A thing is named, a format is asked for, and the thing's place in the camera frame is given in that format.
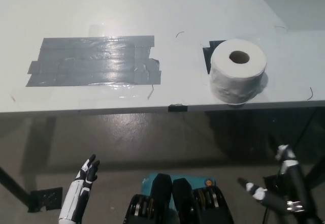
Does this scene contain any long clear tape strip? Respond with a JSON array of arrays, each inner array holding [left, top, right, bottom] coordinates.
[[11, 83, 153, 100]]

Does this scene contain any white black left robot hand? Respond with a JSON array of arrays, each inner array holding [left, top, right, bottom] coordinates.
[[58, 154, 101, 224]]

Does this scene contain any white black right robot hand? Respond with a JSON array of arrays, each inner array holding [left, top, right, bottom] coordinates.
[[237, 144, 322, 224]]

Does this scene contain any black teal robot torso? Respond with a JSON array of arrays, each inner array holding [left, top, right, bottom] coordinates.
[[122, 172, 235, 224]]

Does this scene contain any black tape square spot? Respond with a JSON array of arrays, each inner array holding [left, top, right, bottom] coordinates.
[[202, 40, 226, 75]]

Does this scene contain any grey duct tape patch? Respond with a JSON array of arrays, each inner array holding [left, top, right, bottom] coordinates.
[[25, 35, 163, 87]]

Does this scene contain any small black tape piece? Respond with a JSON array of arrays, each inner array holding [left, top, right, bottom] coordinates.
[[168, 104, 188, 112]]

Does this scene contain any white toilet paper roll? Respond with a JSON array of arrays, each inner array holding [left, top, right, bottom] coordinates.
[[209, 38, 268, 106]]

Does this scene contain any black table leg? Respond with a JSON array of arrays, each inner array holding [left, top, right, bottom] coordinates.
[[0, 165, 30, 207], [303, 155, 325, 191]]

